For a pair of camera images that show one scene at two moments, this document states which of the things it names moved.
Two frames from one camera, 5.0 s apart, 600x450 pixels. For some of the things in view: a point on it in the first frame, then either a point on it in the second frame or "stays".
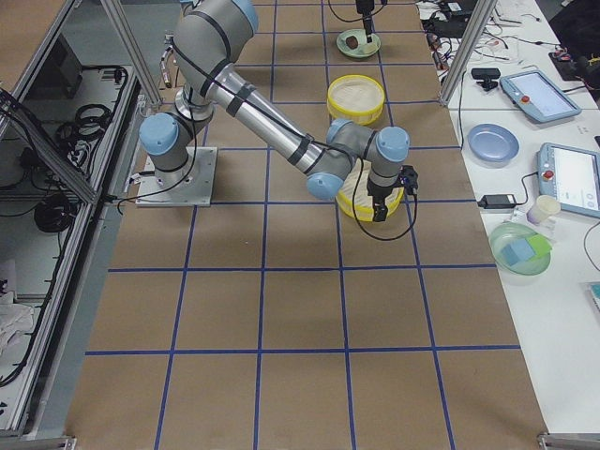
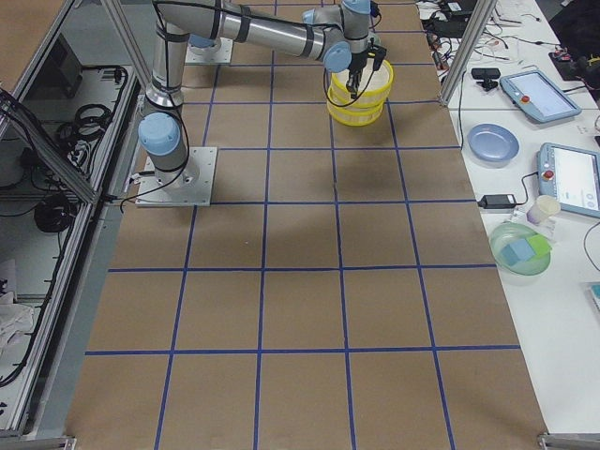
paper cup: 546,207 stays
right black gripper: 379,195 → 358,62
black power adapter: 498,201 stays
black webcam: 487,75 stays
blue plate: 492,142 stays
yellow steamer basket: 353,198 → 373,89
